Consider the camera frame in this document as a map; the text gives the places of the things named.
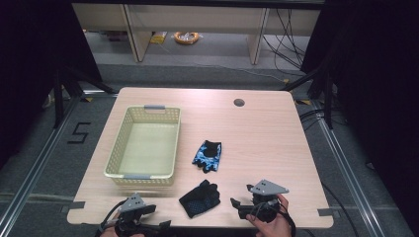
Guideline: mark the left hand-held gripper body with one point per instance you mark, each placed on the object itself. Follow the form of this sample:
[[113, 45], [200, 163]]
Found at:
[[132, 204]]

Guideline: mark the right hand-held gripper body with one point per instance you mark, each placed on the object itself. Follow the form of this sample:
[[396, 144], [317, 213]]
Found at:
[[267, 192]]

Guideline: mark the black dotted glove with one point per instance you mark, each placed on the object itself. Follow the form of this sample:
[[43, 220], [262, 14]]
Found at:
[[199, 200]]

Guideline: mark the blue camouflage fingerless glove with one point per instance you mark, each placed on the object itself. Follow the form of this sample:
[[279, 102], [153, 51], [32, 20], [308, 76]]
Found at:
[[207, 158]]

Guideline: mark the pale yellow plastic basket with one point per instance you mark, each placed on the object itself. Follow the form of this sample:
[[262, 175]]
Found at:
[[145, 149]]

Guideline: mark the person's right hand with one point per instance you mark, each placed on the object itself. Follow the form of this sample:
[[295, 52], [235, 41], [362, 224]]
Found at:
[[271, 228]]

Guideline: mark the person's left hand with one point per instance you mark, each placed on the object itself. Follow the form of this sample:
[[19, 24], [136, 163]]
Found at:
[[107, 232]]

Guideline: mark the grey tape piece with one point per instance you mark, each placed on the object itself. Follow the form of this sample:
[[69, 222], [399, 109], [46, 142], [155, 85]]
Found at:
[[325, 212], [77, 205]]

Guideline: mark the black metal stand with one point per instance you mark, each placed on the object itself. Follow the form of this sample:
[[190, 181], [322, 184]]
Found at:
[[59, 98], [327, 98]]

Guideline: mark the black curtain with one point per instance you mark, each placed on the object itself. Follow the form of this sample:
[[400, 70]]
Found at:
[[33, 65], [378, 82]]

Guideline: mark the yellow packet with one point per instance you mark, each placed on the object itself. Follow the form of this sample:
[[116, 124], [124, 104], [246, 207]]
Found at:
[[158, 38]]

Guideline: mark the aluminium floor rail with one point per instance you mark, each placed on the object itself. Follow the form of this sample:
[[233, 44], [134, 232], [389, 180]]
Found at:
[[349, 177], [36, 164]]

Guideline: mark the beige wooden desk frame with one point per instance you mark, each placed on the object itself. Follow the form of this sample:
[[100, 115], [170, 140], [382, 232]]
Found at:
[[197, 16]]

